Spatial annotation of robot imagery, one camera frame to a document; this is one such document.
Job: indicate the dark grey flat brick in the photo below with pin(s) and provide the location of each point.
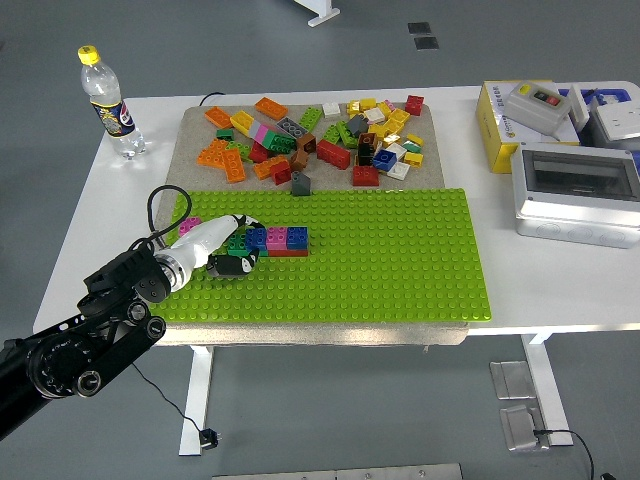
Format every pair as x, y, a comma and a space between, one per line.
291, 126

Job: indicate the yellow cardboard box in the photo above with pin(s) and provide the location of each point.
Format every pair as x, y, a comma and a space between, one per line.
495, 145

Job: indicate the white plastic plate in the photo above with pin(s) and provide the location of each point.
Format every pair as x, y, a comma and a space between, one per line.
577, 107

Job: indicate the dark grey toy brick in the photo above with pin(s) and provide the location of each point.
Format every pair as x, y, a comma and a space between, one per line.
356, 124

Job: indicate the red square toy brick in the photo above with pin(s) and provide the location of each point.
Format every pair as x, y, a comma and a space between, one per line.
281, 171
365, 176
414, 104

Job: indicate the green and white brick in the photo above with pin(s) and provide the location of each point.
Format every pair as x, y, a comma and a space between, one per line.
411, 146

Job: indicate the lime green toy brick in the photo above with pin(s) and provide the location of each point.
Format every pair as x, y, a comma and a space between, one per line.
310, 117
331, 134
347, 135
241, 149

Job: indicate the white table leg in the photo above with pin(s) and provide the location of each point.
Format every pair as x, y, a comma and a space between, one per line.
545, 385
197, 395

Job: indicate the green studded baseplate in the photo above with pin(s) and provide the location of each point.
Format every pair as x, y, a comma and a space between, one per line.
375, 260

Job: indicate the white wall socket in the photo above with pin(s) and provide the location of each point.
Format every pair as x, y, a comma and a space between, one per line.
617, 120

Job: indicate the clear bottle with yellow cap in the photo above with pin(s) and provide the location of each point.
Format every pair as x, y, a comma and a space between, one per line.
107, 95

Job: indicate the brown toy brick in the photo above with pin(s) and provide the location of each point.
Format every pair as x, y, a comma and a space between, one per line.
298, 159
306, 142

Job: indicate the dark grey slope brick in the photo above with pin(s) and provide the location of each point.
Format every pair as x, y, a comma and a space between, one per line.
301, 184

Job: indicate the blue plastic tray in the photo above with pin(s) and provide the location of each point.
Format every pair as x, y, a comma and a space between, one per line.
612, 94

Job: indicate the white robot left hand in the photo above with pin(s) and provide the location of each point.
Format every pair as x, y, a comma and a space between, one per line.
205, 237

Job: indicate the brown and black brick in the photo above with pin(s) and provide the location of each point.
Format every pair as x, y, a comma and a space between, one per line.
366, 145

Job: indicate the grey box with clear lid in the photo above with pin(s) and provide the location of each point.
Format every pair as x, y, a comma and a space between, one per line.
570, 220

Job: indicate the grey push-button switch box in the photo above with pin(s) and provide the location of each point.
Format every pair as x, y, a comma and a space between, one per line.
530, 110

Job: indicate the long metal plate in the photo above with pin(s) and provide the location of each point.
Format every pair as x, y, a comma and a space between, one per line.
337, 472

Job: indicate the orange long toy brick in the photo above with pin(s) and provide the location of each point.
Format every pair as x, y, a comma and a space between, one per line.
265, 167
212, 152
234, 164
218, 117
270, 107

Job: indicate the small dark green brick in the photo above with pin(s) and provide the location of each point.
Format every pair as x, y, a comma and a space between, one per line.
225, 133

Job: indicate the light grey toy brick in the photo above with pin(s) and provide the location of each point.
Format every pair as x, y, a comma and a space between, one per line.
255, 128

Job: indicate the metal floor plate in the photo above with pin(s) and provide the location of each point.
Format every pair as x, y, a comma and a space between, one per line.
520, 430
512, 380

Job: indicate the white square toy brick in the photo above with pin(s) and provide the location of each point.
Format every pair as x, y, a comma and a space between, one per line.
397, 150
374, 115
331, 109
398, 170

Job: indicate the red long toy brick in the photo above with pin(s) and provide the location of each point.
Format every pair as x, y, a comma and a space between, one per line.
288, 253
333, 154

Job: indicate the black floor square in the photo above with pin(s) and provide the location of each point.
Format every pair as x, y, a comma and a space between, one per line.
419, 28
426, 43

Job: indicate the blue square toy brick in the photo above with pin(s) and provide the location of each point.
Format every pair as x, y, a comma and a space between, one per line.
256, 239
297, 237
384, 159

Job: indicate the dark green long toy brick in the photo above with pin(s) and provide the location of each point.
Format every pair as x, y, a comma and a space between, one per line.
235, 242

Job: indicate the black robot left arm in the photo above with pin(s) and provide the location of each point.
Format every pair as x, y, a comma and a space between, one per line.
120, 272

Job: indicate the yellow long toy brick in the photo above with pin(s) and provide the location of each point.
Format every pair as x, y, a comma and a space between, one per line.
243, 121

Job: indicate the small black object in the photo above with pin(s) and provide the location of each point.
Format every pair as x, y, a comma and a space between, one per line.
607, 476

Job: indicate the white furniture foot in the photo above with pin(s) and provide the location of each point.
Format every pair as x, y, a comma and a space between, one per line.
320, 12

